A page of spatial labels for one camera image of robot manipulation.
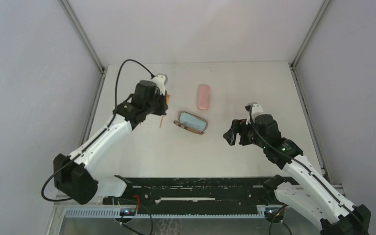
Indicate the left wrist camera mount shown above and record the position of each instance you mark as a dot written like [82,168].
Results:
[160,80]

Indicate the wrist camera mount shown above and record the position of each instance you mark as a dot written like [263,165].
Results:
[160,80]
[254,110]

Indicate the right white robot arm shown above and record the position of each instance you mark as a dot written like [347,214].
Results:
[318,201]

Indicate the aluminium frame post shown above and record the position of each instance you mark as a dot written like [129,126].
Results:
[80,31]
[311,31]

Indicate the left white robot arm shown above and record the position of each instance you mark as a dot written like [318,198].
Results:
[73,174]

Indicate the pink glasses case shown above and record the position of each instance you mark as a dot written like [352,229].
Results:
[203,97]

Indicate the orange translucent sunglasses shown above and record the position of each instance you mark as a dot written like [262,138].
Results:
[167,99]

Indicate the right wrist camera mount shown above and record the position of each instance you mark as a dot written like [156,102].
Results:
[254,110]

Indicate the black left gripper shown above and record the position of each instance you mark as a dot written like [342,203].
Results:
[161,105]

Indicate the light blue cloth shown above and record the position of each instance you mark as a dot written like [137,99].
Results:
[193,122]

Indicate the aluminium frame post left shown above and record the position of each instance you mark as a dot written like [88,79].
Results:
[80,31]

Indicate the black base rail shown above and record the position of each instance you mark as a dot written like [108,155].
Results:
[196,196]

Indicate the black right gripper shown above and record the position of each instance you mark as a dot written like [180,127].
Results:
[240,132]

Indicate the aluminium frame post right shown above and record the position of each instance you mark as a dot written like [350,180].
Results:
[311,31]

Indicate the brown glasses case red stripe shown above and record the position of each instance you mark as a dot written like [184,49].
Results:
[179,124]

